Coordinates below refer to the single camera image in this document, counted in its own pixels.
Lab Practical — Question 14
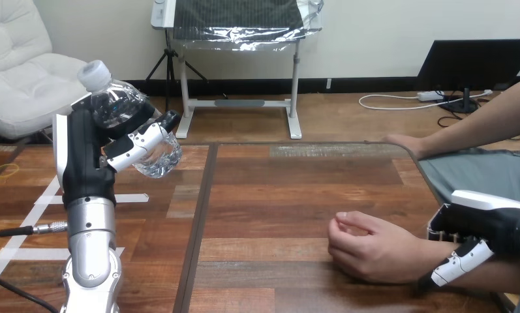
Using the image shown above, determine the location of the white cushioned chair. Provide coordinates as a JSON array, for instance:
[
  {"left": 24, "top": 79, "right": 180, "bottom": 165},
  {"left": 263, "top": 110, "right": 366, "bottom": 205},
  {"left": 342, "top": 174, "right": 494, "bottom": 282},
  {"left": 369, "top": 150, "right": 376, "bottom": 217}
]
[{"left": 0, "top": 0, "right": 90, "bottom": 142}]

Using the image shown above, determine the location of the white desk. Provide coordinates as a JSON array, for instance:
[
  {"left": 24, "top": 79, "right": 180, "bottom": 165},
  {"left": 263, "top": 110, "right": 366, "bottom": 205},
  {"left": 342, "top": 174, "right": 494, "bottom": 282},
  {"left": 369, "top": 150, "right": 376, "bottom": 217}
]
[{"left": 150, "top": 0, "right": 304, "bottom": 140}]

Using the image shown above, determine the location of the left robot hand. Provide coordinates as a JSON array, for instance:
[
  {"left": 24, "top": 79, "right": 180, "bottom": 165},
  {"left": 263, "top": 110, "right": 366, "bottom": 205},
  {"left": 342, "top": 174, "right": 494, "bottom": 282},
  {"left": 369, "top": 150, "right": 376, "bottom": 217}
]
[{"left": 52, "top": 92, "right": 183, "bottom": 209}]

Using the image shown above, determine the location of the person's body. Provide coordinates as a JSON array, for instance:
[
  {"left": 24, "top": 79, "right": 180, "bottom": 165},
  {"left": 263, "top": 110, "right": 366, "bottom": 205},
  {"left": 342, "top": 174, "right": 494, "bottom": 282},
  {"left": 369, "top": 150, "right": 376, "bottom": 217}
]
[{"left": 417, "top": 148, "right": 520, "bottom": 313}]

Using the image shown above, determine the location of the black tripod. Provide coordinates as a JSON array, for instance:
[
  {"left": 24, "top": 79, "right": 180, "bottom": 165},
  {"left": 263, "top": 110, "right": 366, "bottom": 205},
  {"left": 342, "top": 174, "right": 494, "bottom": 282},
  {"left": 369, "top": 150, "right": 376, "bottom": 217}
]
[{"left": 145, "top": 28, "right": 209, "bottom": 113}]

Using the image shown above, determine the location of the black cable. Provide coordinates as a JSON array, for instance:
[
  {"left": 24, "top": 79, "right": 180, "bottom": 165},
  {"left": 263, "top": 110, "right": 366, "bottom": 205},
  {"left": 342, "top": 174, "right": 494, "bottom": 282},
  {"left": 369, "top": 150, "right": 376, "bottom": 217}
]
[{"left": 0, "top": 221, "right": 69, "bottom": 313}]

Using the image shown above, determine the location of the person's hand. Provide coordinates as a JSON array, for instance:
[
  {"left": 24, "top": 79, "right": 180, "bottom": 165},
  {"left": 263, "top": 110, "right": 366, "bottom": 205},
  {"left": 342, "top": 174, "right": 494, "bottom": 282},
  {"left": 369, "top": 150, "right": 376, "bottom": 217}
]
[
  {"left": 327, "top": 211, "right": 456, "bottom": 286},
  {"left": 381, "top": 133, "right": 430, "bottom": 160}
]

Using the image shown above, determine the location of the clear water bottle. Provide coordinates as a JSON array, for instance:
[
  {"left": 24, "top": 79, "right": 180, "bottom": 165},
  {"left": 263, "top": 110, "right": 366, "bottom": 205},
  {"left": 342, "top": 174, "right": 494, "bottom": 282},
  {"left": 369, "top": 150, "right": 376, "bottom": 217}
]
[{"left": 76, "top": 59, "right": 184, "bottom": 180}]

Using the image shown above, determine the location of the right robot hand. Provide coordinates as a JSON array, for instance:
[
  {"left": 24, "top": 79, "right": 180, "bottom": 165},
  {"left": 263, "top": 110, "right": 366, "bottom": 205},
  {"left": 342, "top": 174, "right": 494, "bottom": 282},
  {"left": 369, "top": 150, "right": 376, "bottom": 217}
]
[{"left": 417, "top": 190, "right": 520, "bottom": 295}]

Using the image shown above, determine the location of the foil sheet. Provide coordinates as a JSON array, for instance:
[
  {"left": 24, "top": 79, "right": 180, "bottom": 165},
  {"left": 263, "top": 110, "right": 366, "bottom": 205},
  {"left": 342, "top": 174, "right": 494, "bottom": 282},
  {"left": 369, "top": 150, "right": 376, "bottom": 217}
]
[{"left": 171, "top": 0, "right": 326, "bottom": 53}]

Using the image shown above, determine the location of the tangle of cables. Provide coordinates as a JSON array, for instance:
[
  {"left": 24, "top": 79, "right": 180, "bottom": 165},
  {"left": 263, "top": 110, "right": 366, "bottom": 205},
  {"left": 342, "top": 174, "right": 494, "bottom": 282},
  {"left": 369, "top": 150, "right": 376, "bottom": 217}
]
[{"left": 358, "top": 88, "right": 520, "bottom": 142}]

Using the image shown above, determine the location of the person's forearm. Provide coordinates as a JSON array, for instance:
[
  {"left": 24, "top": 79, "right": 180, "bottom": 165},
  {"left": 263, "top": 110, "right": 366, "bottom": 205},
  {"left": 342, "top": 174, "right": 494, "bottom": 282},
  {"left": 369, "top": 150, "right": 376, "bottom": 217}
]
[
  {"left": 432, "top": 241, "right": 520, "bottom": 300},
  {"left": 417, "top": 75, "right": 520, "bottom": 160}
]

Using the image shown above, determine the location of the dark screen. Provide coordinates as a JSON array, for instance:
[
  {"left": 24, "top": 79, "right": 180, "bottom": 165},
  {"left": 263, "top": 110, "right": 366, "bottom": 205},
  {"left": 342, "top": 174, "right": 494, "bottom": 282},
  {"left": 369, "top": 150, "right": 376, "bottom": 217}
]
[{"left": 416, "top": 38, "right": 520, "bottom": 115}]

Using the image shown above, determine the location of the white power strip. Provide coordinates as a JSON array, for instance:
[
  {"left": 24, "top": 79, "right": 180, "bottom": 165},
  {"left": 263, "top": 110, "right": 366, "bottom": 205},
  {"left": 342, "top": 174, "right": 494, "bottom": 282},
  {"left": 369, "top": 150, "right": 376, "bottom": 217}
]
[{"left": 417, "top": 90, "right": 446, "bottom": 103}]

